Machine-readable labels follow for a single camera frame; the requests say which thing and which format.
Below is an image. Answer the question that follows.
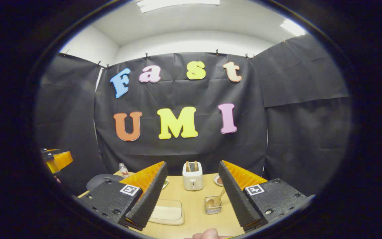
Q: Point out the dark grey rice cooker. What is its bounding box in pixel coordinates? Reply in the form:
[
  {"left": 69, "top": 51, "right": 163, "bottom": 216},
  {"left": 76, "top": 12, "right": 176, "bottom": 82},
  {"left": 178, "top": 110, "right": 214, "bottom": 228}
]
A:
[{"left": 86, "top": 174, "right": 125, "bottom": 192}]

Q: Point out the white rice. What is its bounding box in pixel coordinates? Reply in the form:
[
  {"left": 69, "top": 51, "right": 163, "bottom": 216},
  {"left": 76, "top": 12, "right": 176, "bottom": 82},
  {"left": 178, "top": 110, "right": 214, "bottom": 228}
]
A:
[{"left": 151, "top": 206, "right": 181, "bottom": 220}]

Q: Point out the small ceiling light panel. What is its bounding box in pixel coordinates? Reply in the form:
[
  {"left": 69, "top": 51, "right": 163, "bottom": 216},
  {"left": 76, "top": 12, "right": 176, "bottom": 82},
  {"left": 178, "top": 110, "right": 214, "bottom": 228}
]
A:
[{"left": 280, "top": 19, "right": 307, "bottom": 36}]

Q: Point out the wooden spoon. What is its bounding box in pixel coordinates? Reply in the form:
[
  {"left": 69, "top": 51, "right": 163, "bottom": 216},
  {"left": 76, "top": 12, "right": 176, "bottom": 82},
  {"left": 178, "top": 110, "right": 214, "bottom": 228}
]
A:
[{"left": 206, "top": 188, "right": 226, "bottom": 208}]

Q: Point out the black backdrop cloth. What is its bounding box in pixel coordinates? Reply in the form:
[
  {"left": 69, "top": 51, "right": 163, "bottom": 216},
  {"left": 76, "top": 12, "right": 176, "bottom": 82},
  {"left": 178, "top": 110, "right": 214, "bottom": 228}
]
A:
[{"left": 35, "top": 35, "right": 352, "bottom": 199}]

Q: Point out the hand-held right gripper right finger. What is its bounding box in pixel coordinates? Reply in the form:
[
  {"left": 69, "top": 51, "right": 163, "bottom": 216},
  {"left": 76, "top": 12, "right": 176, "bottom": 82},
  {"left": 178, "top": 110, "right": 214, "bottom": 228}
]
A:
[{"left": 218, "top": 160, "right": 315, "bottom": 232}]

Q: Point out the clear glass tray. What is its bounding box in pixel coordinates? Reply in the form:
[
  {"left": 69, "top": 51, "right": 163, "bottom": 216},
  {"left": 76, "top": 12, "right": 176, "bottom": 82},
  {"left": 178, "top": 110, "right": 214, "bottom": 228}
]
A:
[{"left": 149, "top": 199, "right": 185, "bottom": 226}]

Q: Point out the long ceiling light panel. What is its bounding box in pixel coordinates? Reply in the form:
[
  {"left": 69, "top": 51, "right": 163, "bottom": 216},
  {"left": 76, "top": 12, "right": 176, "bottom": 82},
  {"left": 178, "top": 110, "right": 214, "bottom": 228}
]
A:
[{"left": 137, "top": 0, "right": 220, "bottom": 13}]

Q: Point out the metal wire chopstick holder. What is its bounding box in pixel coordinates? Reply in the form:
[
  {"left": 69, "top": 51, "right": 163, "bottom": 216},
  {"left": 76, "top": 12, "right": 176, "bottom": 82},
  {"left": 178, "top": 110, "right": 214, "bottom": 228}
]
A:
[{"left": 205, "top": 196, "right": 222, "bottom": 215}]

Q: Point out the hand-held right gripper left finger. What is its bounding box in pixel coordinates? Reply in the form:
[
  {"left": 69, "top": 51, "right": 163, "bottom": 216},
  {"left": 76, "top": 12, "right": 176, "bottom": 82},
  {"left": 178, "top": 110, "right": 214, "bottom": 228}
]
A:
[{"left": 73, "top": 161, "right": 168, "bottom": 231}]

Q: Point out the white toaster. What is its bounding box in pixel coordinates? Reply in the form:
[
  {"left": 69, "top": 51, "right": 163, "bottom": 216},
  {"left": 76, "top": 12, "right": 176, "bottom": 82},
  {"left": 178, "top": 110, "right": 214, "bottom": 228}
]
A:
[{"left": 182, "top": 162, "right": 204, "bottom": 191}]

